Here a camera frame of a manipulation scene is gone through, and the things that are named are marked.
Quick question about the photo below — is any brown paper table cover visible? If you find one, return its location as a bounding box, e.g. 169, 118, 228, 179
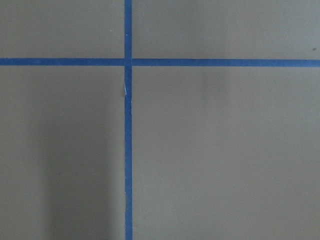
0, 0, 320, 240

